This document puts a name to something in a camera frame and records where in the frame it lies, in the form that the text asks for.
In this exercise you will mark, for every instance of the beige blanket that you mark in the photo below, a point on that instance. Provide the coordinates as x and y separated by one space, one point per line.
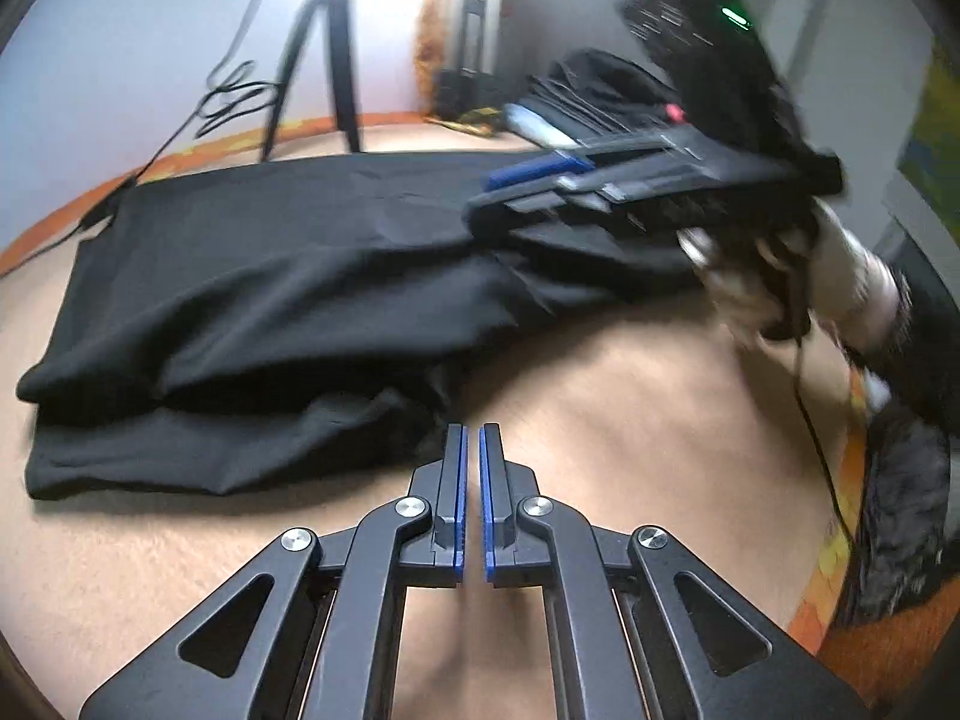
304 439

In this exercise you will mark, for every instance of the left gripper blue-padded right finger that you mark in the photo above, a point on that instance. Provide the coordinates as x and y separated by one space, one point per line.
637 625

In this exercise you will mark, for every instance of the orange patterned bedsheet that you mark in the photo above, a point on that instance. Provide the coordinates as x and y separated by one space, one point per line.
840 576

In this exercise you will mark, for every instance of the black pants with yellow stripes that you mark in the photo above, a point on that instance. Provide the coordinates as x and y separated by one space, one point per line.
247 327

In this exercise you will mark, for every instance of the green white patterned pillow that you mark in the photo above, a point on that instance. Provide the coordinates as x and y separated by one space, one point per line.
931 160

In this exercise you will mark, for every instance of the right hand in white glove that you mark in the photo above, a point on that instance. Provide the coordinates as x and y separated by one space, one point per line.
826 274

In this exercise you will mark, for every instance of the stack of folded dark clothes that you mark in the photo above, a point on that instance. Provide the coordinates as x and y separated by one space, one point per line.
589 95

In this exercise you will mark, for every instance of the folded metal tripod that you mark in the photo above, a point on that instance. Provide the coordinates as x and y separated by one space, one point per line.
468 78

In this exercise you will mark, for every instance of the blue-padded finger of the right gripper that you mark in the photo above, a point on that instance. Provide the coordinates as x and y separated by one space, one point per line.
576 161
564 200

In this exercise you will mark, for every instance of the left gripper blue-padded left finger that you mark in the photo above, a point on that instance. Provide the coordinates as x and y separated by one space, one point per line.
310 627

